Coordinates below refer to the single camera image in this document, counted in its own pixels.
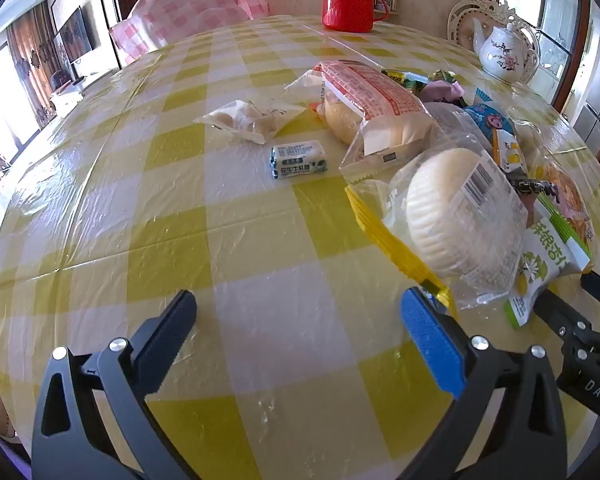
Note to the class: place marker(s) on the blue clear snack packet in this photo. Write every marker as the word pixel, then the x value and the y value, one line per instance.
pixel 495 122

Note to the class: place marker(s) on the yellow checked tablecloth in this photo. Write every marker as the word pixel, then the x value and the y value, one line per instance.
pixel 130 210

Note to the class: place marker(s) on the white ornate chair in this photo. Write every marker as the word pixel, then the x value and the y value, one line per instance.
pixel 462 15

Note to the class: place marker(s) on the flat screen television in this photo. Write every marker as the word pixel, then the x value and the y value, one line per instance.
pixel 75 35

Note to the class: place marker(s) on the red print bread packet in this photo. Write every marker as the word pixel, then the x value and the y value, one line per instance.
pixel 375 100

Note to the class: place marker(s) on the white floral teapot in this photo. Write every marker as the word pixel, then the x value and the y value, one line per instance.
pixel 505 52

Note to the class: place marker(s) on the black snack packet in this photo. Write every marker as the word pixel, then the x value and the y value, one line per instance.
pixel 530 186

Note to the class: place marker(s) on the green yellow snack packet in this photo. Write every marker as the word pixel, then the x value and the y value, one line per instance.
pixel 442 77

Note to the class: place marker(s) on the clear pastry packet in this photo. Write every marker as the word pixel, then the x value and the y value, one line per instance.
pixel 240 120

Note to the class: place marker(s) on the glass paned door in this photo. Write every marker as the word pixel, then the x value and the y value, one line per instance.
pixel 555 10

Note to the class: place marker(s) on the green white snack packet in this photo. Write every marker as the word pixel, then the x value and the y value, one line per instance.
pixel 545 260

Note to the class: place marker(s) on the orange cracker packet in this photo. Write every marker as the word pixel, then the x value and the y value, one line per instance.
pixel 570 195

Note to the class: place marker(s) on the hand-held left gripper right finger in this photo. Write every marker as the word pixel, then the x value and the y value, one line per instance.
pixel 430 340

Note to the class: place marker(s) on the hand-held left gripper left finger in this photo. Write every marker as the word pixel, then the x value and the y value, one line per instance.
pixel 172 320

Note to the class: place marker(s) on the pink checked cushion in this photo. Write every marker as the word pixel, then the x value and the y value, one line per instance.
pixel 180 10

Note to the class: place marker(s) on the white yellow lemon packet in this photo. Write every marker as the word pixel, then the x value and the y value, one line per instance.
pixel 510 152

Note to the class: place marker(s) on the blue white candy packet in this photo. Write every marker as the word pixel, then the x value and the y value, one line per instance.
pixel 300 158

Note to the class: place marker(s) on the brown patterned curtain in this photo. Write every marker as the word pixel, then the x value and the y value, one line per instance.
pixel 30 50

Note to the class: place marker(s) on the round white cake packet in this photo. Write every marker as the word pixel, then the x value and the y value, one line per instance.
pixel 450 215

